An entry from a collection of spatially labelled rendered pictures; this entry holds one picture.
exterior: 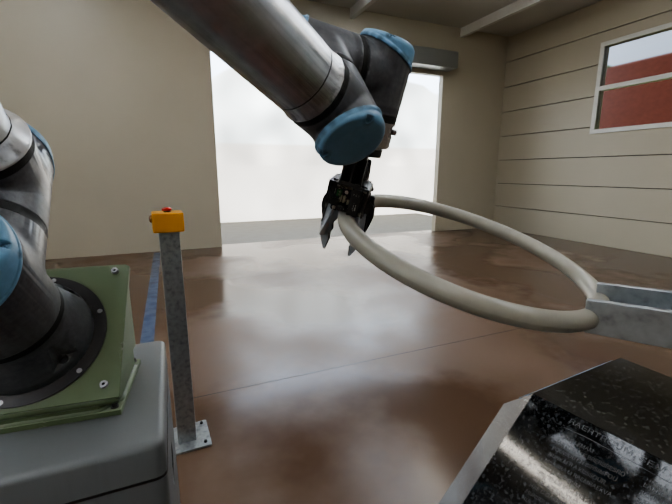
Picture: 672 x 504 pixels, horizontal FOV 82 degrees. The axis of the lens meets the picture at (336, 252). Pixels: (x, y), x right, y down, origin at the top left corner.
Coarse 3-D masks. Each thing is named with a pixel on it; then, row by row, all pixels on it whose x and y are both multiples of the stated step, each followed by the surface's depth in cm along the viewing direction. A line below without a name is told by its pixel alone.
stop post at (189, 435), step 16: (160, 224) 156; (176, 224) 159; (160, 240) 159; (176, 240) 162; (176, 256) 163; (176, 272) 164; (176, 288) 166; (176, 304) 167; (176, 320) 168; (176, 336) 169; (176, 352) 170; (176, 368) 172; (176, 384) 173; (176, 400) 174; (192, 400) 178; (176, 416) 176; (192, 416) 179; (176, 432) 187; (192, 432) 180; (208, 432) 187; (176, 448) 176; (192, 448) 176
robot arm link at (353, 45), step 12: (312, 24) 52; (324, 24) 53; (324, 36) 51; (336, 36) 53; (348, 36) 55; (360, 36) 56; (336, 48) 50; (348, 48) 54; (360, 48) 55; (360, 60) 55; (360, 72) 56
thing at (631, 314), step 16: (608, 288) 63; (624, 288) 61; (640, 288) 60; (592, 304) 55; (608, 304) 54; (624, 304) 53; (640, 304) 60; (656, 304) 59; (608, 320) 54; (624, 320) 53; (640, 320) 52; (656, 320) 51; (608, 336) 54; (624, 336) 53; (640, 336) 52; (656, 336) 51
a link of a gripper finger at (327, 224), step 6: (330, 204) 73; (330, 210) 71; (336, 210) 73; (324, 216) 74; (330, 216) 73; (336, 216) 74; (324, 222) 71; (330, 222) 74; (324, 228) 73; (330, 228) 75; (324, 234) 75; (324, 240) 76; (324, 246) 77
